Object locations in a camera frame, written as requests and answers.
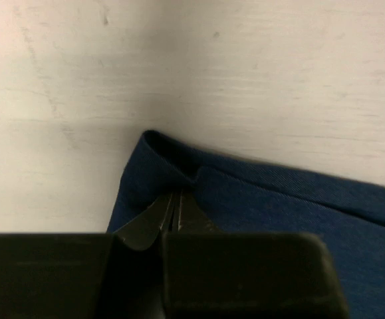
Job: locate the dark blue denim trousers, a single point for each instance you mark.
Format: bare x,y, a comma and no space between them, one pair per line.
241,195

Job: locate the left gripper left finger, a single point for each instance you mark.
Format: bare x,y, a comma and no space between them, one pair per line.
86,275

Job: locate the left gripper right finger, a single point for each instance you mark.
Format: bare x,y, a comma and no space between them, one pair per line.
211,274

